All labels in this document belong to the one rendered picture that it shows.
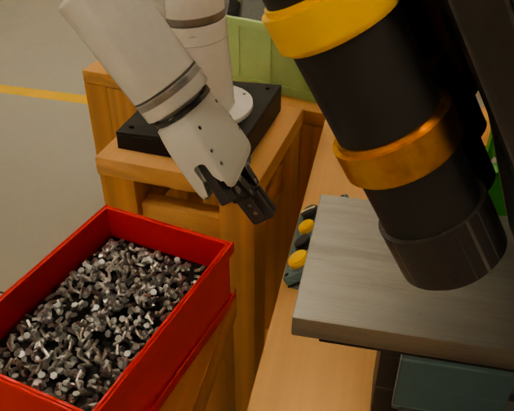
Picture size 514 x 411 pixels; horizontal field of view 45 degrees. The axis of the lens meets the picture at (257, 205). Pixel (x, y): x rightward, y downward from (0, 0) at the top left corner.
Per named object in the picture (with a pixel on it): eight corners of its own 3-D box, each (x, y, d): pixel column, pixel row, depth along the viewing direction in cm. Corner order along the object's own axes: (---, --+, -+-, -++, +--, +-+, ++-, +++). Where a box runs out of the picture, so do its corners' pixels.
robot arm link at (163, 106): (151, 83, 76) (166, 103, 77) (123, 117, 69) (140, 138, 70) (204, 50, 72) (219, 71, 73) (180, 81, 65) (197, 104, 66)
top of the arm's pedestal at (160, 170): (96, 174, 119) (94, 156, 117) (168, 103, 144) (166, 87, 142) (256, 205, 111) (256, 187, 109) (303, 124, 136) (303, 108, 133)
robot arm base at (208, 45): (138, 126, 118) (118, 32, 108) (182, 83, 133) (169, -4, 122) (231, 139, 112) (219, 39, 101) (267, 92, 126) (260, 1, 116)
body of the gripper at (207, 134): (166, 94, 77) (219, 164, 81) (135, 134, 68) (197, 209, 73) (213, 64, 73) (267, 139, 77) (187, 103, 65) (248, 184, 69)
